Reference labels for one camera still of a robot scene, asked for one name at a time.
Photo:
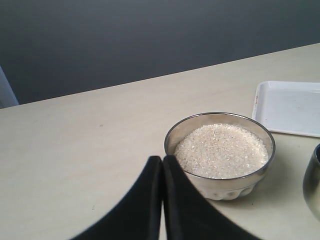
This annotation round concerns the steel bowl with rice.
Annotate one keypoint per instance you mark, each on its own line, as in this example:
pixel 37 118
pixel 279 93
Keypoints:
pixel 224 155

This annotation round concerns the small steel cup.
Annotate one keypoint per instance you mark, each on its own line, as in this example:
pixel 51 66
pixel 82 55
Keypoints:
pixel 311 183

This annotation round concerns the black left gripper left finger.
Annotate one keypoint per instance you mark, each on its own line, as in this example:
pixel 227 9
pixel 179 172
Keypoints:
pixel 137 215

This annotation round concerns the white plastic tray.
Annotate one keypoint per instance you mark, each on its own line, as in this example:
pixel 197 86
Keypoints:
pixel 288 107

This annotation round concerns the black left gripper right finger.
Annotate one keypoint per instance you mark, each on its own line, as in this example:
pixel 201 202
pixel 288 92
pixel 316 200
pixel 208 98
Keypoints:
pixel 188 215

